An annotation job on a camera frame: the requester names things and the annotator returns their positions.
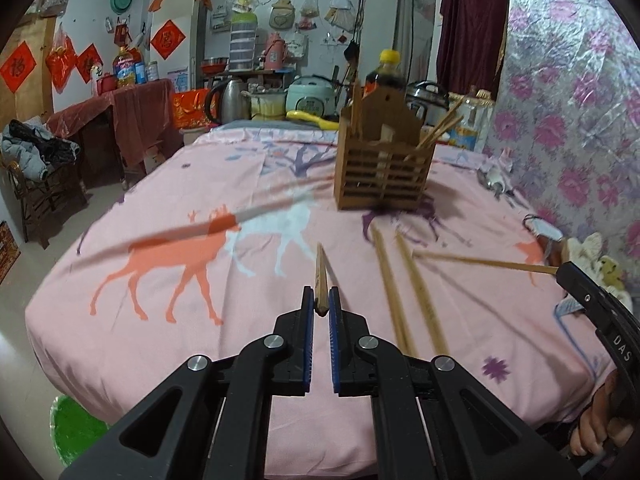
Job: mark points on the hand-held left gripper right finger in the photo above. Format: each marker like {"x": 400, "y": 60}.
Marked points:
{"x": 334, "y": 345}

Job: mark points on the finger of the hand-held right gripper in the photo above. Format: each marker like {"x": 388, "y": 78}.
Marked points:
{"x": 585, "y": 295}

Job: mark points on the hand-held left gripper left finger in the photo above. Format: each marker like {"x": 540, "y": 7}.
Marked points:
{"x": 309, "y": 340}

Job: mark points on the long wooden chopstick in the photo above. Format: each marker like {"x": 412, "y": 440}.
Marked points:
{"x": 320, "y": 270}
{"x": 420, "y": 290}
{"x": 475, "y": 261}
{"x": 392, "y": 290}

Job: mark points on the wooden chopstick holder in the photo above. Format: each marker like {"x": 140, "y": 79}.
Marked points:
{"x": 380, "y": 160}

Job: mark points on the bunch of wooden chopsticks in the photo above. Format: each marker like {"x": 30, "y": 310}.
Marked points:
{"x": 357, "y": 110}

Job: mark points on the person's right hand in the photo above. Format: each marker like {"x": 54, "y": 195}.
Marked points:
{"x": 592, "y": 420}

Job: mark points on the yellow spotted cloth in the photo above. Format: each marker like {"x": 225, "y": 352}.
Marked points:
{"x": 611, "y": 266}

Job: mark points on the cream knit cloth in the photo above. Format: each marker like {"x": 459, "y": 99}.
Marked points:
{"x": 582, "y": 246}

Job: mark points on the metal spoon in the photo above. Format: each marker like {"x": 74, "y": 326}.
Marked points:
{"x": 507, "y": 191}
{"x": 481, "y": 176}

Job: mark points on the clear oil bottle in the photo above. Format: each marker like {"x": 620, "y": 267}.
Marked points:
{"x": 470, "y": 120}

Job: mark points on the yellow rice scoop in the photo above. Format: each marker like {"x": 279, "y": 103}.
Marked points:
{"x": 312, "y": 118}

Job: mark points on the grey cloth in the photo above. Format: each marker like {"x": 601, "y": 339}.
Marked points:
{"x": 250, "y": 126}

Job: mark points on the cream plastic container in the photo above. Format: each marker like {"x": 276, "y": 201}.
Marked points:
{"x": 265, "y": 107}

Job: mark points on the cardboard box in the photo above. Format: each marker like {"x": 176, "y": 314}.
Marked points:
{"x": 155, "y": 157}

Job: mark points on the pale rice cooker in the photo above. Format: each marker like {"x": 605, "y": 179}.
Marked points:
{"x": 312, "y": 97}

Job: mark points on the green bucket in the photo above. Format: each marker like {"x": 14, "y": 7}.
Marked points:
{"x": 80, "y": 430}

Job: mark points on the steel kettle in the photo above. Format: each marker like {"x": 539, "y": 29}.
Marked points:
{"x": 231, "y": 100}

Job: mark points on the silver black pressure cooker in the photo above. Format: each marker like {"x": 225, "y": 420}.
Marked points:
{"x": 427, "y": 97}

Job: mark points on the orange-red gift bag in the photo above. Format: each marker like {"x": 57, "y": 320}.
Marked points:
{"x": 192, "y": 107}

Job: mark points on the wooden back table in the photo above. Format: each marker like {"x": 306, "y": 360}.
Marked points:
{"x": 235, "y": 76}

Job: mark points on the soy sauce bottle yellow cap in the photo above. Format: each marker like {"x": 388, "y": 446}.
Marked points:
{"x": 387, "y": 72}

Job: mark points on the red table cover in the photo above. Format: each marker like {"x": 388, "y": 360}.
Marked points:
{"x": 135, "y": 110}

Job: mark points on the pink thermos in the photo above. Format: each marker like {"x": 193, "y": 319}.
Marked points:
{"x": 274, "y": 52}

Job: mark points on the red basin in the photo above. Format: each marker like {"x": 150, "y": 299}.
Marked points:
{"x": 214, "y": 65}

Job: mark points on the white printed bag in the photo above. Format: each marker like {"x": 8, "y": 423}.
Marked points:
{"x": 296, "y": 45}

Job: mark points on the white refrigerator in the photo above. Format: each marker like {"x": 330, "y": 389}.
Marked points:
{"x": 190, "y": 67}

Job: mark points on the wooden chair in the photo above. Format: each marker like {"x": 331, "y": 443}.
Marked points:
{"x": 45, "y": 200}

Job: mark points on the stacked containers green lid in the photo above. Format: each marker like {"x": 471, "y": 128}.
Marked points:
{"x": 243, "y": 45}

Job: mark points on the white can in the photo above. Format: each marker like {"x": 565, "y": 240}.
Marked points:
{"x": 152, "y": 71}

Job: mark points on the red gift box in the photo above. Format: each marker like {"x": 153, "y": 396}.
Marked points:
{"x": 7, "y": 255}

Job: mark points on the blue can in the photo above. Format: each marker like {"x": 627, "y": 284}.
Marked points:
{"x": 140, "y": 72}

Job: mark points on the red pot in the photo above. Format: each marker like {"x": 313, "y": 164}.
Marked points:
{"x": 106, "y": 83}

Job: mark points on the beige jar-shaped holder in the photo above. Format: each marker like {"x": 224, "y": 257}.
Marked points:
{"x": 282, "y": 12}

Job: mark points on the yellow cooking oil bottle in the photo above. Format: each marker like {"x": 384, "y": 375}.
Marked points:
{"x": 125, "y": 67}

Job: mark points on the clear bag red contents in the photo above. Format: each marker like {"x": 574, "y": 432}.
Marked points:
{"x": 308, "y": 10}

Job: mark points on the beige hanging bags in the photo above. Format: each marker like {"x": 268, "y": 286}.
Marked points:
{"x": 340, "y": 10}

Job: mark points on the red diamond paper poster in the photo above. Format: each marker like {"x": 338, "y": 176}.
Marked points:
{"x": 17, "y": 67}
{"x": 167, "y": 40}
{"x": 89, "y": 62}

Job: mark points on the pile of jackets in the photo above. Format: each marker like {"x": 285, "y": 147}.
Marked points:
{"x": 32, "y": 147}

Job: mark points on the red hanging ornament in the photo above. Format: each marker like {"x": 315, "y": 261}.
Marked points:
{"x": 120, "y": 35}

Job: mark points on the plywood board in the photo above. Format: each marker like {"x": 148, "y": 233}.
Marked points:
{"x": 37, "y": 95}

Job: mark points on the red plastic bag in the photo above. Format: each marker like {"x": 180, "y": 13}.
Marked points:
{"x": 61, "y": 60}

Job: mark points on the green round basin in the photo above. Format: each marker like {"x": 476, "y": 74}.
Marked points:
{"x": 121, "y": 0}

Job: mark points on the floral plastic wall sheet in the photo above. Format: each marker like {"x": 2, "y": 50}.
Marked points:
{"x": 565, "y": 85}

